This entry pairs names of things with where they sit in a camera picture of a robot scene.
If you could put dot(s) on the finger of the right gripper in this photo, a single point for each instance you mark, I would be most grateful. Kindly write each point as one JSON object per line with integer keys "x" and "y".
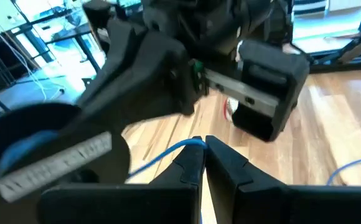
{"x": 149, "y": 77}
{"x": 277, "y": 71}

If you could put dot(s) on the white printed tape roll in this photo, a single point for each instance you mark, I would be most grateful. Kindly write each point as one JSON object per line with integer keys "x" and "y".
{"x": 233, "y": 105}

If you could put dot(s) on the striped box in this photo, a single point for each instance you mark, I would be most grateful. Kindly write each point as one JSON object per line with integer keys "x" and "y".
{"x": 309, "y": 6}

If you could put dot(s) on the black desk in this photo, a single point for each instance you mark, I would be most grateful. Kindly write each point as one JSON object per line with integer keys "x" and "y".
{"x": 87, "y": 53}

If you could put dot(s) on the white storage box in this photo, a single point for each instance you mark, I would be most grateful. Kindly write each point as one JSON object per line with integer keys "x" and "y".
{"x": 345, "y": 4}

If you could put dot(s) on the black spool white label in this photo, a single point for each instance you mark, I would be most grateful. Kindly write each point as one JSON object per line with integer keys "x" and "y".
{"x": 21, "y": 121}

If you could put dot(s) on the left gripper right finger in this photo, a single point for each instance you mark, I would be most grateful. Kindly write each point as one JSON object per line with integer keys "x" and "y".
{"x": 261, "y": 202}

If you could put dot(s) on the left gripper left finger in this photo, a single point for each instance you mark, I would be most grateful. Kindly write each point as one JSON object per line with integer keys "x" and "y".
{"x": 137, "y": 202}

